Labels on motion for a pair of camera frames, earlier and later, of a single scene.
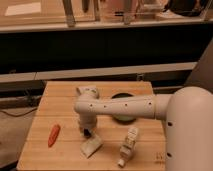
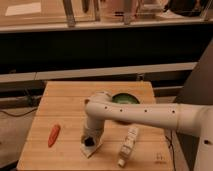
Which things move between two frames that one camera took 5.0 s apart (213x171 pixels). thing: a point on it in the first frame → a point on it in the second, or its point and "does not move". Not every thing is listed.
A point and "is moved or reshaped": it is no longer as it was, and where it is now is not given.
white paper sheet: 22,9 does not move
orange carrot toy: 54,135 does not move
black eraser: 87,133 is moved or reshaped
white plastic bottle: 128,146 does not move
